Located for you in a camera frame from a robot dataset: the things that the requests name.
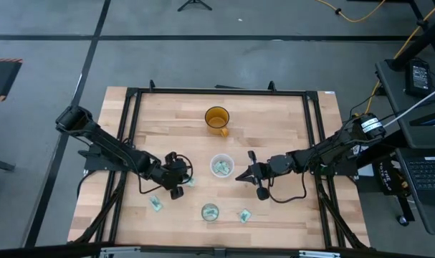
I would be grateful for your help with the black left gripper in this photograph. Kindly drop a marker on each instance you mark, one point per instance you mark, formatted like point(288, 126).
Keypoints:
point(172, 173)

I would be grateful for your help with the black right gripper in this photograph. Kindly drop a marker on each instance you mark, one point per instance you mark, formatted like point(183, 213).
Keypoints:
point(262, 173)

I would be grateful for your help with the green stevia packet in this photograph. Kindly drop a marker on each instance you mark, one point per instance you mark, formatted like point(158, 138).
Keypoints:
point(210, 213)
point(193, 183)
point(245, 215)
point(227, 166)
point(155, 203)
point(219, 168)

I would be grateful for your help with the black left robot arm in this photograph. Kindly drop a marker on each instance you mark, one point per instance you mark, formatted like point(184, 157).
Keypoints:
point(106, 145)

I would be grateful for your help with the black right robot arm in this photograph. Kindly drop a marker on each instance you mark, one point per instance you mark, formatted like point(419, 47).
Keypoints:
point(328, 150)

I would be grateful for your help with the clear glass jar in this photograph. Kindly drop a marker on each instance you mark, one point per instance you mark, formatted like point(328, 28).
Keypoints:
point(203, 212)

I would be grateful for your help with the amber glass mug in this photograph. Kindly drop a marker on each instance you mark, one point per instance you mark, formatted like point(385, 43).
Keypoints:
point(217, 122)

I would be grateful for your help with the black rig crossbar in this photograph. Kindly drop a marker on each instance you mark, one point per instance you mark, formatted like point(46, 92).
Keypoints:
point(217, 251)

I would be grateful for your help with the black bag white lettering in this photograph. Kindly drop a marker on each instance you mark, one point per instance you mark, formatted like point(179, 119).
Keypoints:
point(389, 179)

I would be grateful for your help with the grey side desk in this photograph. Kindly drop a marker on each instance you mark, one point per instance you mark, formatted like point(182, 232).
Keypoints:
point(400, 107)

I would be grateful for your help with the black tripod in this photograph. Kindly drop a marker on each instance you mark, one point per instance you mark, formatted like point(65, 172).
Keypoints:
point(194, 3)

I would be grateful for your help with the dark laptop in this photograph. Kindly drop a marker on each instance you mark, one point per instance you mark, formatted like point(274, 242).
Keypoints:
point(428, 172)

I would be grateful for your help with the black power adapter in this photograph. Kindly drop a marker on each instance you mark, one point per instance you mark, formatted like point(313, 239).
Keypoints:
point(419, 77)

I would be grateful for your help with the black hazard striped mat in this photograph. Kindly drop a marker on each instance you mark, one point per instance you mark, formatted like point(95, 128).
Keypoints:
point(2, 77)

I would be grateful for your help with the black desk leg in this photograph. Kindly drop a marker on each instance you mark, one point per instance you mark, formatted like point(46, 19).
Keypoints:
point(425, 36)

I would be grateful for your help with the black table frame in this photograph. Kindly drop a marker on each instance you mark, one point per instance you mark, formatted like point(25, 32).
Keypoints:
point(220, 91)

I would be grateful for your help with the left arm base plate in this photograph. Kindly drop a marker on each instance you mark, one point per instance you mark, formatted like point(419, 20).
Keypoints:
point(95, 163)

